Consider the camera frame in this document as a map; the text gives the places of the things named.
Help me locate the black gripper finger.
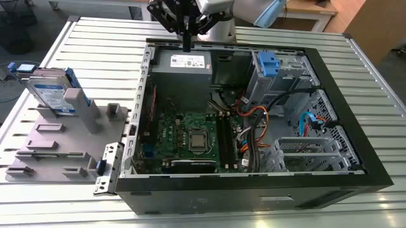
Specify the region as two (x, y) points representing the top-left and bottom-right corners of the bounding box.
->
(147, 0), (189, 52)
(188, 10), (234, 52)

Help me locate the hard disk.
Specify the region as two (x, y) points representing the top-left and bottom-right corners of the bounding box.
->
(9, 62), (94, 117)

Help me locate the blue data wire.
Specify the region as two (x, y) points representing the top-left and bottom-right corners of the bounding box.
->
(298, 110), (320, 138)

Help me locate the red orange power wire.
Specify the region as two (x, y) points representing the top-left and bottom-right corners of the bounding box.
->
(316, 115), (341, 129)

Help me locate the metal disk bay cage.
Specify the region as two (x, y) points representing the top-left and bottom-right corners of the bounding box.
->
(272, 135), (362, 173)

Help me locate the blue drive latch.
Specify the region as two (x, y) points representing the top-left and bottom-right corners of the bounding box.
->
(258, 51), (281, 77)

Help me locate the grey power supply unit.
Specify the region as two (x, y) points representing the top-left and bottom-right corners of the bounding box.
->
(149, 49), (214, 114)

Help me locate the wooden top desk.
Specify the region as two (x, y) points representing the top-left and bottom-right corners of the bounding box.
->
(273, 0), (340, 33)

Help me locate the metal drive cage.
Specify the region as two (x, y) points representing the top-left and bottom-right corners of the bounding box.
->
(246, 48), (321, 112)

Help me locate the yellow black power harness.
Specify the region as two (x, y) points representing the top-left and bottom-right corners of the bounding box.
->
(208, 98), (232, 114)

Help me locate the green motherboard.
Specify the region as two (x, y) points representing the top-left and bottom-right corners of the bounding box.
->
(139, 111), (248, 168)

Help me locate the black office chair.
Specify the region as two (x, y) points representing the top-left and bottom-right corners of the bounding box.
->
(0, 9), (39, 55)

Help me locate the black RAM slot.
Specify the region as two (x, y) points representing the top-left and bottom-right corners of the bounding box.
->
(228, 111), (240, 168)
(225, 111), (236, 168)
(221, 111), (232, 168)
(217, 111), (229, 168)

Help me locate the silver CPU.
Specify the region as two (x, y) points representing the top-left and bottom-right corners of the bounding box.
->
(190, 134), (209, 149)

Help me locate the wooden cabinet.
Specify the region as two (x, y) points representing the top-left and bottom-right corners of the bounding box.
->
(344, 0), (406, 65)

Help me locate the metal socket cover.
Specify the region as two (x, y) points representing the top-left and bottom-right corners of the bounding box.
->
(188, 129), (213, 154)

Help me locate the CPU socket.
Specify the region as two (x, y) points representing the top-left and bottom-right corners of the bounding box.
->
(186, 127), (214, 156)

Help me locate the blue board connector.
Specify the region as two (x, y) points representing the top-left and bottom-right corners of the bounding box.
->
(143, 145), (157, 159)

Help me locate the grey parts rack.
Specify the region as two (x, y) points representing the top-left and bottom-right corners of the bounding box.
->
(5, 88), (133, 184)

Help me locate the black graphics card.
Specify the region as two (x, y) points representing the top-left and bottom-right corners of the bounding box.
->
(161, 159), (220, 174)

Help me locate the green RAM stick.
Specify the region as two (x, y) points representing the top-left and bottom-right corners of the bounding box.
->
(18, 152), (85, 158)

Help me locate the black open PC case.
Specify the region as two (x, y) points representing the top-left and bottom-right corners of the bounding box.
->
(114, 37), (395, 216)

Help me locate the white metal desk frame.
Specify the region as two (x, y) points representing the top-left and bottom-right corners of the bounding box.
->
(47, 0), (153, 22)

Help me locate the orange red wire bundle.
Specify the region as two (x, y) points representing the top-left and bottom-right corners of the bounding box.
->
(237, 89), (273, 152)

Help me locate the black cable bundle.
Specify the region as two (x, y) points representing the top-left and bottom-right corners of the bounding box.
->
(248, 87), (321, 173)

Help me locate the metal card retention bracket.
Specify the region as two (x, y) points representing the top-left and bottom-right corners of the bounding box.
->
(93, 142), (126, 197)

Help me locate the blue bracket clip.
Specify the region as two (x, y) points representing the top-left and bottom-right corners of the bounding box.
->
(97, 159), (109, 176)

